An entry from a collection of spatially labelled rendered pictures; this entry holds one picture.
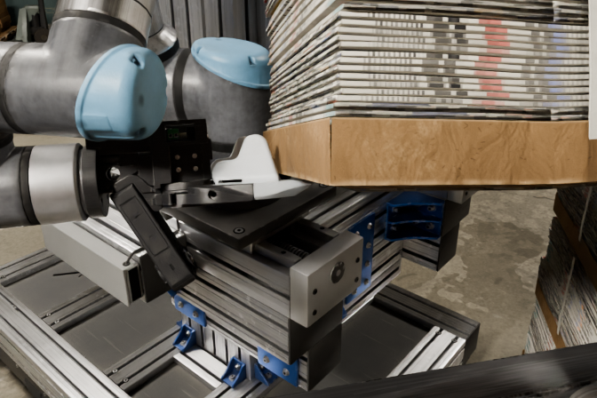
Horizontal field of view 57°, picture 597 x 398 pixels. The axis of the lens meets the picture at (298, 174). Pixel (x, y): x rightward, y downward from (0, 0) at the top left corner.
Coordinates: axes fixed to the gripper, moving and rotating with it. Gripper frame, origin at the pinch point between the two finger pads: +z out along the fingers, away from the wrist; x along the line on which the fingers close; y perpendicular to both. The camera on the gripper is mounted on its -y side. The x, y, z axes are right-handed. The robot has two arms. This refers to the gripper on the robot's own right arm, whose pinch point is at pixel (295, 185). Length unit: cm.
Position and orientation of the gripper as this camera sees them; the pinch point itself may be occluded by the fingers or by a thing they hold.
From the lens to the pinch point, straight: 56.4
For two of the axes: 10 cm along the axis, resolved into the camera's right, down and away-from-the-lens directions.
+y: -0.7, -10.0, -0.6
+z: 9.8, -0.8, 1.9
